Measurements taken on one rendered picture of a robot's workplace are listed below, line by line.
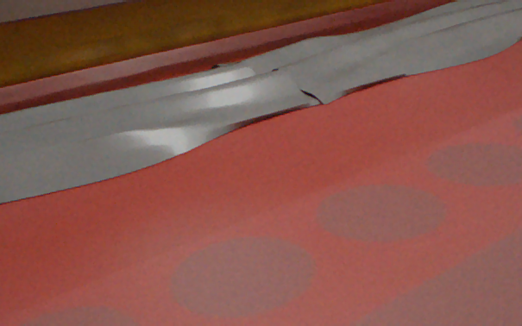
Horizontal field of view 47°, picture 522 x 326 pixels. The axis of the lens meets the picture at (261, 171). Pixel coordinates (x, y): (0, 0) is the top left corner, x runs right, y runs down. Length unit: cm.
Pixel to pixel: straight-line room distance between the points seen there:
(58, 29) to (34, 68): 2
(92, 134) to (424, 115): 9
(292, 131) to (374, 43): 8
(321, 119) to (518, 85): 6
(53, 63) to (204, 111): 9
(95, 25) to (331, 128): 13
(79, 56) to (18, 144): 9
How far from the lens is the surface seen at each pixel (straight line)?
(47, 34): 24
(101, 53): 25
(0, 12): 22
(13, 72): 24
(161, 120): 16
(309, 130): 15
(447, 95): 18
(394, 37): 23
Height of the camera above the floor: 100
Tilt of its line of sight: 22 degrees down
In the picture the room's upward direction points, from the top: 7 degrees counter-clockwise
